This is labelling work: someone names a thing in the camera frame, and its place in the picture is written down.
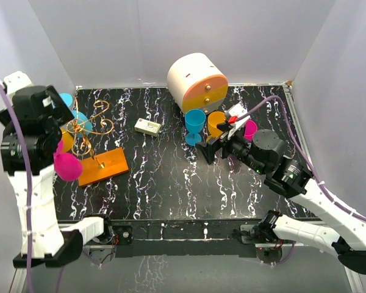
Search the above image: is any yellow wine glass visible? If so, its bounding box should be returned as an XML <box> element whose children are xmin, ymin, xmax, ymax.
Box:
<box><xmin>61</xmin><ymin>128</ymin><xmax>74</xmax><ymax>153</ymax></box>
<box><xmin>206</xmin><ymin>111</ymin><xmax>226</xmax><ymax>142</ymax></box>

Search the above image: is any black front mounting rail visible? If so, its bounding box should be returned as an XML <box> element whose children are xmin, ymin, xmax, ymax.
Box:
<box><xmin>24</xmin><ymin>218</ymin><xmax>324</xmax><ymax>260</ymax></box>

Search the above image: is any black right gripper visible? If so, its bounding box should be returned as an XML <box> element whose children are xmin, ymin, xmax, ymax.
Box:
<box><xmin>196</xmin><ymin>122</ymin><xmax>267</xmax><ymax>176</ymax></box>

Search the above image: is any blue wine glass front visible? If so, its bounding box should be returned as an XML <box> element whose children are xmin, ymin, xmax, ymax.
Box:
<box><xmin>185</xmin><ymin>109</ymin><xmax>206</xmax><ymax>147</ymax></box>

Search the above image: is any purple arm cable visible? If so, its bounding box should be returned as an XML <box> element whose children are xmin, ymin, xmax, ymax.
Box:
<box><xmin>0</xmin><ymin>74</ymin><xmax>101</xmax><ymax>293</ymax></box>
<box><xmin>237</xmin><ymin>95</ymin><xmax>366</xmax><ymax>269</ymax></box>

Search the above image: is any small white cardboard box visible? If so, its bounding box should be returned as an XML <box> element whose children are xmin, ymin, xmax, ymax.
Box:
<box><xmin>134</xmin><ymin>118</ymin><xmax>161</xmax><ymax>137</ymax></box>

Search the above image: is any blue wine glass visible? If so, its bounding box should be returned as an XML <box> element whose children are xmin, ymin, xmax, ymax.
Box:
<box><xmin>60</xmin><ymin>93</ymin><xmax>93</xmax><ymax>132</ymax></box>
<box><xmin>185</xmin><ymin>109</ymin><xmax>206</xmax><ymax>147</ymax></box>

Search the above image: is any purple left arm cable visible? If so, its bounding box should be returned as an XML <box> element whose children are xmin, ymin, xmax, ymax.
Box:
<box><xmin>0</xmin><ymin>74</ymin><xmax>101</xmax><ymax>293</ymax></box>

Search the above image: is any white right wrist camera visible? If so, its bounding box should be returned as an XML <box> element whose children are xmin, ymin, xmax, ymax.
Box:
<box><xmin>225</xmin><ymin>103</ymin><xmax>250</xmax><ymax>140</ymax></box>

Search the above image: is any blue wine glass back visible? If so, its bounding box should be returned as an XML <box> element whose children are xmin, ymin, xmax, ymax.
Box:
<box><xmin>60</xmin><ymin>93</ymin><xmax>93</xmax><ymax>132</ymax></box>

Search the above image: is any white round drawer cabinet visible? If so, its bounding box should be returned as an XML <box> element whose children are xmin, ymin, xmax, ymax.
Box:
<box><xmin>167</xmin><ymin>52</ymin><xmax>228</xmax><ymax>114</ymax></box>

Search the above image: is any gold wire glass rack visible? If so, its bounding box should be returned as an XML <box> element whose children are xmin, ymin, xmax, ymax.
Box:
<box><xmin>64</xmin><ymin>98</ymin><xmax>114</xmax><ymax>168</ymax></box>

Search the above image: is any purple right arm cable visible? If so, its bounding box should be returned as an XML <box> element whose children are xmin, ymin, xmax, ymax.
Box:
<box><xmin>237</xmin><ymin>95</ymin><xmax>366</xmax><ymax>269</ymax></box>

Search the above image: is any orange wooden rack base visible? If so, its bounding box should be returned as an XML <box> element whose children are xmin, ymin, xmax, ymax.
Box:
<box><xmin>78</xmin><ymin>147</ymin><xmax>129</xmax><ymax>187</ymax></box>

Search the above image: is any pink wine glass front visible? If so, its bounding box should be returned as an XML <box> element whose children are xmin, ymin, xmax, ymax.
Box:
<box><xmin>244</xmin><ymin>120</ymin><xmax>258</xmax><ymax>141</ymax></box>

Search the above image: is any pink wine glass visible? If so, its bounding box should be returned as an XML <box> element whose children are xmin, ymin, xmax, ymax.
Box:
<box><xmin>53</xmin><ymin>140</ymin><xmax>83</xmax><ymax>181</ymax></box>
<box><xmin>244</xmin><ymin>120</ymin><xmax>258</xmax><ymax>141</ymax></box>

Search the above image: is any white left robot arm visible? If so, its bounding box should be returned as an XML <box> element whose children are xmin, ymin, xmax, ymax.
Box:
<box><xmin>0</xmin><ymin>71</ymin><xmax>114</xmax><ymax>268</ymax></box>

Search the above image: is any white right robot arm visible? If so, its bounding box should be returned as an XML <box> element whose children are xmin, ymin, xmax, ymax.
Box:
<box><xmin>196</xmin><ymin>123</ymin><xmax>366</xmax><ymax>275</ymax></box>

